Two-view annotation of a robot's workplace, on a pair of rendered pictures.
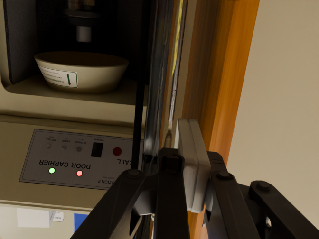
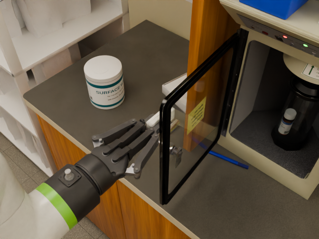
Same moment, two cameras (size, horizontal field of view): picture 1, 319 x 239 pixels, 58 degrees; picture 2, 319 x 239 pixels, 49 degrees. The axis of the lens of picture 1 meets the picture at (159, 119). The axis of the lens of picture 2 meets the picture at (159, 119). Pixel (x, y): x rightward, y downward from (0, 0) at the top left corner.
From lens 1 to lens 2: 0.73 m
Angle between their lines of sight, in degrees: 77
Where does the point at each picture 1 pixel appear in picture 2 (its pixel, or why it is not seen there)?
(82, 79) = (302, 65)
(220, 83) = (197, 64)
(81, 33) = not seen: hidden behind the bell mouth
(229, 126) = (192, 41)
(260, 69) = not seen: outside the picture
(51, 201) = (298, 35)
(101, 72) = (289, 63)
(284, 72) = not seen: outside the picture
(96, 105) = (289, 52)
